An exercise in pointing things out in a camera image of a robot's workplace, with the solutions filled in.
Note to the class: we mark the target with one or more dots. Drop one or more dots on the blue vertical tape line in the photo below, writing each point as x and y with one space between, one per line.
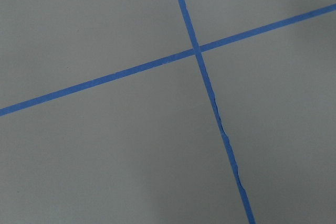
212 99

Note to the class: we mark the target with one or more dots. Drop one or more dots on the blue horizontal tape line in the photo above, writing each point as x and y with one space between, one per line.
168 59

